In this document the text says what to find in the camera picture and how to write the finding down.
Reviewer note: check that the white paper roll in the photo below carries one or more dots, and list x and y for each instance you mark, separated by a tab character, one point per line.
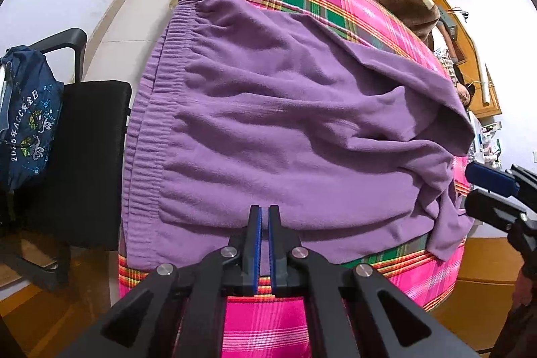
485	85

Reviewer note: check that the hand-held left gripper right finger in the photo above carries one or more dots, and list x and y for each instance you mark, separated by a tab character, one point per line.
273	253

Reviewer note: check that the dark cloth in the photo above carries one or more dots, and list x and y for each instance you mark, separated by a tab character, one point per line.
459	75

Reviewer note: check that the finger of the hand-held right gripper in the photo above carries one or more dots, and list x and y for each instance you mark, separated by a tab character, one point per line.
491	208
486	175

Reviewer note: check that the wooden desk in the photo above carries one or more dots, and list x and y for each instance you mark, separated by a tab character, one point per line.
472	56

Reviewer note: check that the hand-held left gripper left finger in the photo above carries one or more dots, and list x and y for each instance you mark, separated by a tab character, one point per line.
256	253

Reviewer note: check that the black office chair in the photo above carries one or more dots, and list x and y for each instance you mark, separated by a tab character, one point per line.
84	152

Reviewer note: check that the purple fleece pants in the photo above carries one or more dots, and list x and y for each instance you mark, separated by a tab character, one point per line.
272	110

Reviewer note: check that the patterned cushion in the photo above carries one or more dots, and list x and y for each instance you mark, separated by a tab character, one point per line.
445	56

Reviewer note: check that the grey electronic box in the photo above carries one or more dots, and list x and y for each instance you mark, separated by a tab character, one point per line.
453	26

